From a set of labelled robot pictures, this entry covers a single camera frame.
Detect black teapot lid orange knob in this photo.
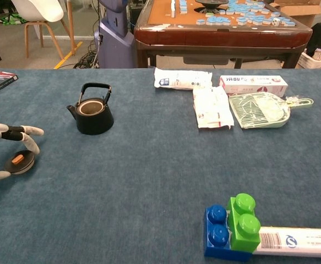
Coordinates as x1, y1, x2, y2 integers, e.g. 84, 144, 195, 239
4, 150, 36, 175

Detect black cast iron teapot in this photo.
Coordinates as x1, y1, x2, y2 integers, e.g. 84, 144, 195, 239
66, 82, 115, 135

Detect green fabric item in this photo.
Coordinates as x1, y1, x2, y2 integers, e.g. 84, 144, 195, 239
0, 13, 28, 26

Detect white chair wooden legs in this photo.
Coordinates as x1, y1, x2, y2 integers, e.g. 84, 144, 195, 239
10, 0, 77, 58

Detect blue purple machine base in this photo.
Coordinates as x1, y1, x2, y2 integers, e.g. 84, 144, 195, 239
94, 0, 136, 69

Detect blue felt tablecloth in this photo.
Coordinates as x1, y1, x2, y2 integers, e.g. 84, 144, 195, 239
0, 68, 321, 264

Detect white plastic pouch blue logo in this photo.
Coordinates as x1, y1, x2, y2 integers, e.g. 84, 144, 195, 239
154, 67, 213, 91

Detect white packet red print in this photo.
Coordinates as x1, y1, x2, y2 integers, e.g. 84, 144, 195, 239
192, 86, 235, 130

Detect brown mahjong table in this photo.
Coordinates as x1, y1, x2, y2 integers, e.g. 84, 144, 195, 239
134, 0, 313, 69

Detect blue toy building block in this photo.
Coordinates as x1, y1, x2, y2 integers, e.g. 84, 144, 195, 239
203, 203, 253, 262

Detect black round dish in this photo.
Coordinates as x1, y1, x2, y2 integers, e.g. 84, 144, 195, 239
194, 0, 229, 14

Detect white pink toothpaste box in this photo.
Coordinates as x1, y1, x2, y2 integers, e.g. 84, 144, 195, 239
219, 75, 289, 97

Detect green dustpan in plastic bag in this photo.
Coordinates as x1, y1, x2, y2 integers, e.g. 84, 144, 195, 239
228, 92, 314, 129

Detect green toy building block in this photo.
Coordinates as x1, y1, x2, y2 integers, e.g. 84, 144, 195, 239
226, 192, 261, 252

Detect white plastic basket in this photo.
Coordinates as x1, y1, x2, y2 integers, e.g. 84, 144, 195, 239
297, 49, 321, 69

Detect brown cardboard box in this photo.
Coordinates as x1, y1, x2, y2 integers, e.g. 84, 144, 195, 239
269, 0, 321, 28

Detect white cardboard tube box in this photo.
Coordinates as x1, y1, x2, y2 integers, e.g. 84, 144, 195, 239
252, 226, 321, 259

